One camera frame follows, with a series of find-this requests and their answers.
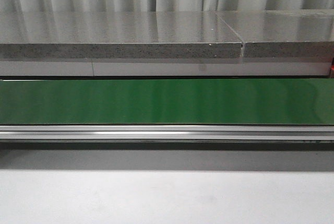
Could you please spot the grey stone slab right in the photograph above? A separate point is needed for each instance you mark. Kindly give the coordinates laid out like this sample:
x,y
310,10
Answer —
x,y
283,34

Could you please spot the grey stone slab left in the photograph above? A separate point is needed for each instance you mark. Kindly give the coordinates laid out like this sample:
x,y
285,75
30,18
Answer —
x,y
84,35

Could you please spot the aluminium conveyor frame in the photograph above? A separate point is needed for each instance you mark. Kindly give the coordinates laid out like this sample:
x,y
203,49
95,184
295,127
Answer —
x,y
167,133

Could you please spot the green conveyor belt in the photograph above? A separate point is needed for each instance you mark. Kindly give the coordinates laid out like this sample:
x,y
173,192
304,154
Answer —
x,y
168,101

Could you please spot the grey stone slab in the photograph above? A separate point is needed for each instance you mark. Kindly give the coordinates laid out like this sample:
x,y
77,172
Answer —
x,y
283,34
84,35

